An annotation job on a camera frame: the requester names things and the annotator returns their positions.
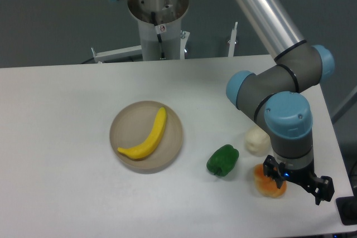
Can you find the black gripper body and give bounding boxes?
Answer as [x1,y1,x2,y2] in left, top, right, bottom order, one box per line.
[272,157,315,188]

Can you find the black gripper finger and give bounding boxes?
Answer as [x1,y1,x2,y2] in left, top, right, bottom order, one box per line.
[306,175,334,205]
[263,155,286,189]

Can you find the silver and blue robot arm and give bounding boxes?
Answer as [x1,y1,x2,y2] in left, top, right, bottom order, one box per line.
[128,0,334,204]

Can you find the yellow toy banana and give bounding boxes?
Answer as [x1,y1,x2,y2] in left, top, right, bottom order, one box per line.
[117,107,167,160]

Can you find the beige round plate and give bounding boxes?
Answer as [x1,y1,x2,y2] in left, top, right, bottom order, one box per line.
[109,101,184,173]

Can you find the orange toy bread roll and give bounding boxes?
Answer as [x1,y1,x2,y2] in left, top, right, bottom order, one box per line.
[253,164,287,198]

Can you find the black device at table edge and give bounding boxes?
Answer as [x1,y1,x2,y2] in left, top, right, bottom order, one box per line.
[336,196,356,226]

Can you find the white toy garlic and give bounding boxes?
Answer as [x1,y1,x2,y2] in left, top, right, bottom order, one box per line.
[244,126,271,154]

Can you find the green toy bell pepper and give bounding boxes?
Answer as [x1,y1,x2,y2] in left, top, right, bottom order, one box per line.
[206,144,239,177]

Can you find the aluminium frame post right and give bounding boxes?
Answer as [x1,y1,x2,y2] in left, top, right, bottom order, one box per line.
[228,21,238,57]

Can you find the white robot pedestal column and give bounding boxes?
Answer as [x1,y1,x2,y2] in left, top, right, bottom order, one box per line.
[138,19,190,61]

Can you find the black cable on pedestal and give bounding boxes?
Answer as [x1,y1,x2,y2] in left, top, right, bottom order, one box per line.
[151,11,167,60]

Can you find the aluminium frame bracket left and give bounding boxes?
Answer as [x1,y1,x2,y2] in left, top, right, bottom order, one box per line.
[91,45,142,62]

